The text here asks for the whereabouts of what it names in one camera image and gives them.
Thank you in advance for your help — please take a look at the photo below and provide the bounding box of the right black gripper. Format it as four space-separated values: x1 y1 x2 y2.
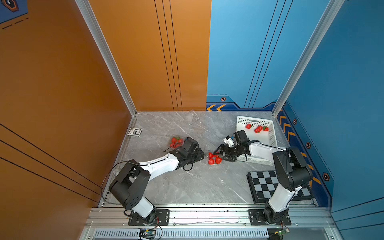
213 143 242 162

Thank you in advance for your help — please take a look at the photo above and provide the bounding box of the clear plastic clamshell container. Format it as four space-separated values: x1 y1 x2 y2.
169 136 185 149

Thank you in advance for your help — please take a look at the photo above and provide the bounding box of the white perforated plastic basket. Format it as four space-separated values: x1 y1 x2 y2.
236 116 278 166

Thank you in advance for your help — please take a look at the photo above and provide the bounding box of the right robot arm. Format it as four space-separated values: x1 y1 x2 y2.
213 130 313 225

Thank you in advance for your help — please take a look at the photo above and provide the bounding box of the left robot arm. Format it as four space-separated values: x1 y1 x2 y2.
109 137 204 224

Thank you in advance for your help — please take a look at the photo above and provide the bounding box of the strawberry two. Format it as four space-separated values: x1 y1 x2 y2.
254 126 263 133

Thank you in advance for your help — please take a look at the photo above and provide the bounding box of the black white checkerboard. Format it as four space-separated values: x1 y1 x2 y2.
247 171 315 204

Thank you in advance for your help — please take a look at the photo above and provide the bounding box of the right green circuit board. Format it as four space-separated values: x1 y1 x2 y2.
275 228 290 238

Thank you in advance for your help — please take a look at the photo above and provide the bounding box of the green circuit board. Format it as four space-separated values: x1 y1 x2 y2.
275 228 290 238
138 229 157 240

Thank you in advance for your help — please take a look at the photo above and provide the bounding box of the left green circuit board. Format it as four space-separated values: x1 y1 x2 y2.
138 229 157 240

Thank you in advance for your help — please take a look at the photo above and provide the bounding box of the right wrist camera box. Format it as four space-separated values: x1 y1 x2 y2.
224 136 235 148

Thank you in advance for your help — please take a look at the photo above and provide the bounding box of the clear clamshell near wall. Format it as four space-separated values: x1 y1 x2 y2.
185 110 200 125

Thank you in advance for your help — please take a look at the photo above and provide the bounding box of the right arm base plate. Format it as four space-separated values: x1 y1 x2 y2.
248 209 292 227

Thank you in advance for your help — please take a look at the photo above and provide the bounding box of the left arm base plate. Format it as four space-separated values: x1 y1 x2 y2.
128 209 170 227

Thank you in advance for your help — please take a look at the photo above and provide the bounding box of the aluminium front rail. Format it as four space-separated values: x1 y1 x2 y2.
85 204 336 229

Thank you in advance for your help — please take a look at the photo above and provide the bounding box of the right aluminium corner post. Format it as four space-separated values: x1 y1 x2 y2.
272 0 345 117

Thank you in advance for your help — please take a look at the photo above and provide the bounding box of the aluminium corner post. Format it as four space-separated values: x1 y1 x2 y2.
75 0 137 118
272 0 345 117

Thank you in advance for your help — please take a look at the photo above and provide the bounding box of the left aluminium corner post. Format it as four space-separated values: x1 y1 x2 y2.
75 0 137 118

